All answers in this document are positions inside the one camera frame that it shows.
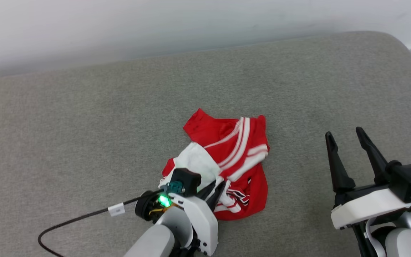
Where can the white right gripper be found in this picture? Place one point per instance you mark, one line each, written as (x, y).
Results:
(366, 205)

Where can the grey fabric sofa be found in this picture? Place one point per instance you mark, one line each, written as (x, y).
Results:
(84, 142)

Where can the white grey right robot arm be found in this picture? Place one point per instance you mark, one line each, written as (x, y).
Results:
(405, 242)

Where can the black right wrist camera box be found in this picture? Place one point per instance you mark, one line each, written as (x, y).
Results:
(409, 178)

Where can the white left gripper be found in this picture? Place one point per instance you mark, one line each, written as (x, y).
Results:
(203, 221)

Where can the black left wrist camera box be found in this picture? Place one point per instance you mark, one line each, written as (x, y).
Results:
(187, 180)

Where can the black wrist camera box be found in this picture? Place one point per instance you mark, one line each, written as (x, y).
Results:
(187, 180)
(409, 178)

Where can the red and white sports jersey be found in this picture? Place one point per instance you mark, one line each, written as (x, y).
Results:
(241, 142)

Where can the teal left camera connector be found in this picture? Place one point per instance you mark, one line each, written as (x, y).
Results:
(174, 186)

